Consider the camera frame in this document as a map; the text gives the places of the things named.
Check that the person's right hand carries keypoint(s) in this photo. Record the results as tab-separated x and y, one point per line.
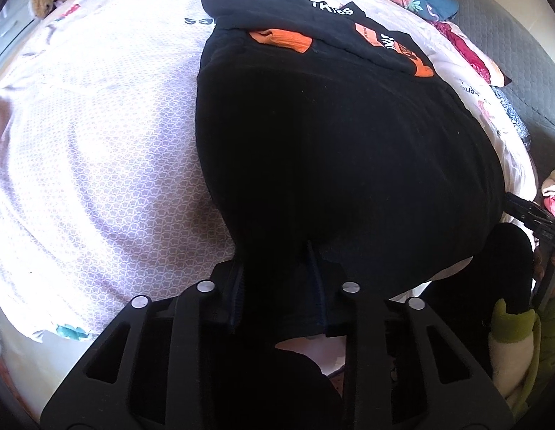
540	265

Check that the green and white sleeve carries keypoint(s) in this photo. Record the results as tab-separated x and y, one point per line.
522	354

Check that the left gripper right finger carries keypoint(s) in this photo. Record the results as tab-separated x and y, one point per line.
404	368

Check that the white drawer cabinet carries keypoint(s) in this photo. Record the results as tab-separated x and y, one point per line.
16	20

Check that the black long-sleeve IKISS top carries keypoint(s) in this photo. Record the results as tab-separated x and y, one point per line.
334	152

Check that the grey padded headboard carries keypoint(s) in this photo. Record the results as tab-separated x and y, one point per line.
532	90

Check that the lilac strawberry print quilt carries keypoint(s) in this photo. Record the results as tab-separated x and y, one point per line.
102	193

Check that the blue patterned pillow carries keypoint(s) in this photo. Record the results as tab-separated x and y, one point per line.
515	118

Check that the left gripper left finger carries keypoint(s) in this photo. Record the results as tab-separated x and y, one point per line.
149	368

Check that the red and cream blanket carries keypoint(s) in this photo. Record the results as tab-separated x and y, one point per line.
485	66

